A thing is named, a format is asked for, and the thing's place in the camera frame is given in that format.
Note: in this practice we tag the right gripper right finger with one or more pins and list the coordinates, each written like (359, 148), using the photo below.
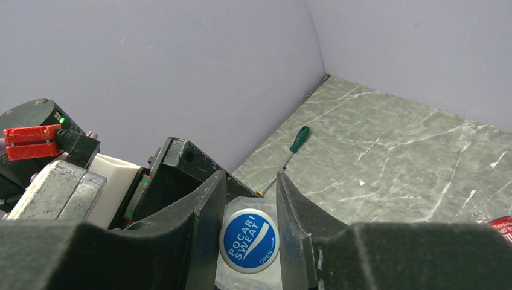
(318, 251)

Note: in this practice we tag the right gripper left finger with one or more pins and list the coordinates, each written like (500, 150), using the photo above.
(175, 248)

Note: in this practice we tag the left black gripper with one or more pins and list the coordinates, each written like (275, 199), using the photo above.
(175, 170)

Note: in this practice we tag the blue label water bottle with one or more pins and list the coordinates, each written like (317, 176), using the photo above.
(270, 278)

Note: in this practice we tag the blue white bottle cap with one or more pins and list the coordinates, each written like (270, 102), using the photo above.
(249, 241)

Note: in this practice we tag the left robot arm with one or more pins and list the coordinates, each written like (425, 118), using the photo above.
(38, 112)

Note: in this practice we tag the red label clear bottle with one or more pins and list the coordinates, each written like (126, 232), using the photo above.
(503, 225)

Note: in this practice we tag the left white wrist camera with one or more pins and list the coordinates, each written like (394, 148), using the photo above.
(75, 181)

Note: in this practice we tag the green handle screwdriver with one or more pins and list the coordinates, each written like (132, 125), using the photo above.
(300, 139)

